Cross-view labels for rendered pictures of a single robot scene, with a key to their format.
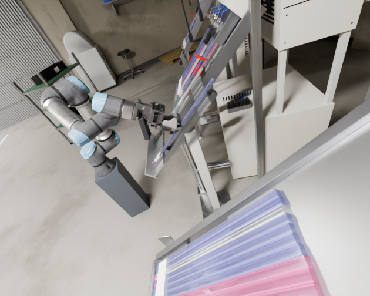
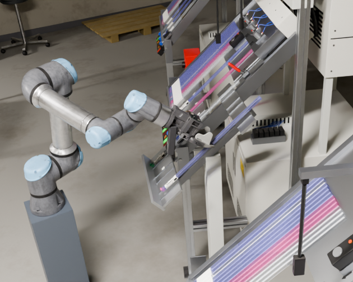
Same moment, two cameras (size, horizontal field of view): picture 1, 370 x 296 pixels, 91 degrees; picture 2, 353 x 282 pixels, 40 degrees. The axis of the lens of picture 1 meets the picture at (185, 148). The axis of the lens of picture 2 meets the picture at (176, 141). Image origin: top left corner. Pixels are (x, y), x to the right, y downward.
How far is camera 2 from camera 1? 1.04 m
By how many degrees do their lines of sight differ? 17
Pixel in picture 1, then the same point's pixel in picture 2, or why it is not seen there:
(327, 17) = not seen: outside the picture
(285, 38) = (331, 66)
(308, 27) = not seen: outside the picture
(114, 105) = (153, 107)
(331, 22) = not seen: outside the picture
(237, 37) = (281, 56)
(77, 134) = (102, 132)
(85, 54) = not seen: outside the picture
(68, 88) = (59, 74)
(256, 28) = (302, 52)
